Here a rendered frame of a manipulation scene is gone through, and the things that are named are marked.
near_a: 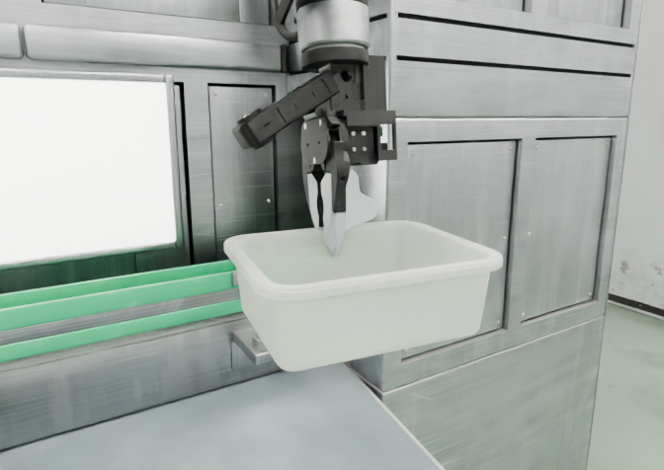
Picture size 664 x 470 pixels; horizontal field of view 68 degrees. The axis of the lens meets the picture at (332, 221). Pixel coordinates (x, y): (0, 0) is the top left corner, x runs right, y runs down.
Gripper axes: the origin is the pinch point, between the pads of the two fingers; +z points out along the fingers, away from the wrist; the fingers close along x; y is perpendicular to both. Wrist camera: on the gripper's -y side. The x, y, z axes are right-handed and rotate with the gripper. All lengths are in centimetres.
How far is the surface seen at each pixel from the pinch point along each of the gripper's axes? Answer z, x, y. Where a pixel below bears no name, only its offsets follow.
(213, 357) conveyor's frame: 24.6, 39.3, -5.9
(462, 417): 45, 30, 42
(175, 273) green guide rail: 9.7, 46.4, -10.5
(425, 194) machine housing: -2.8, 24.6, 30.5
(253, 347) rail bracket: 21.1, 31.1, -0.7
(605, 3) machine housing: -40, 26, 80
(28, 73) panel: -26, 49, -31
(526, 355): 36, 31, 61
